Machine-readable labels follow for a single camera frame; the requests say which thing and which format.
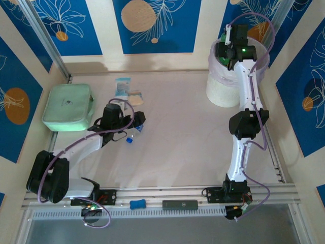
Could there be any clear plastic bottle blue cap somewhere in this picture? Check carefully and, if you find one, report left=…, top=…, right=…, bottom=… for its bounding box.
left=126, top=124, right=144, bottom=145

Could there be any pink plastic bin liner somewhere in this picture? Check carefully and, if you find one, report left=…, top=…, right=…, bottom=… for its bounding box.
left=208, top=34, right=270, bottom=88

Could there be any white textured waste bin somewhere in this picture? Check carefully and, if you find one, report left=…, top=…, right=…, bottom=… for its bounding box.
left=206, top=34, right=270, bottom=109

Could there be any beige snack packet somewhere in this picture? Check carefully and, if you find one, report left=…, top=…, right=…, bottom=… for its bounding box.
left=126, top=89, right=145, bottom=107

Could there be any small white printed packet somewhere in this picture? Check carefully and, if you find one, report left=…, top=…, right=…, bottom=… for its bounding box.
left=113, top=99, right=128, bottom=111

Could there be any blue wet wipes packet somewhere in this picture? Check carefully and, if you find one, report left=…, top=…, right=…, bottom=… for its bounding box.
left=113, top=77, right=133, bottom=101

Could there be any light green zip pouch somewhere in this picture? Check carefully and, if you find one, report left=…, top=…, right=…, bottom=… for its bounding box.
left=42, top=83, right=96, bottom=132

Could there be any blue bone-shaped object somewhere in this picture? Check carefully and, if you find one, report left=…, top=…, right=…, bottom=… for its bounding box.
left=129, top=200, right=147, bottom=210

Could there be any dark grey bar device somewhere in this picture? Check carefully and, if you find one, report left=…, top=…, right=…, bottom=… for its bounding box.
left=162, top=200, right=198, bottom=210

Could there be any grey metal panel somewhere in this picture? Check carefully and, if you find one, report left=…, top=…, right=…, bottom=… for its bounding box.
left=24, top=217, right=303, bottom=244

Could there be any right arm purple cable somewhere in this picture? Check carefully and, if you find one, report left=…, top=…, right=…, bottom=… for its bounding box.
left=227, top=12, right=277, bottom=222

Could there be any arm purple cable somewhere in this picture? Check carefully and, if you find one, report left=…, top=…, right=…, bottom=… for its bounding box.
left=37, top=98, right=135, bottom=229
left=227, top=12, right=277, bottom=222

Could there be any aluminium frame post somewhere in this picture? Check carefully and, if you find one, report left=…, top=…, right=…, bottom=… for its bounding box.
left=263, top=0, right=291, bottom=49
left=17, top=0, right=72, bottom=83

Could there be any aluminium side rail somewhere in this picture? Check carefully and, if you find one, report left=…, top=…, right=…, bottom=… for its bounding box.
left=49, top=131, right=58, bottom=153
left=270, top=149, right=286, bottom=184

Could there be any aluminium mounting rail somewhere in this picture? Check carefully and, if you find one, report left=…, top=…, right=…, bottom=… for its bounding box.
left=21, top=184, right=302, bottom=209

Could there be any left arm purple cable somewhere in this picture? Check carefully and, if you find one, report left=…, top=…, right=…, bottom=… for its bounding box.
left=37, top=98, right=135, bottom=229

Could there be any white slotted cable duct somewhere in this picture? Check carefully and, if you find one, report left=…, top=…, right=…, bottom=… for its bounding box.
left=32, top=207, right=226, bottom=219

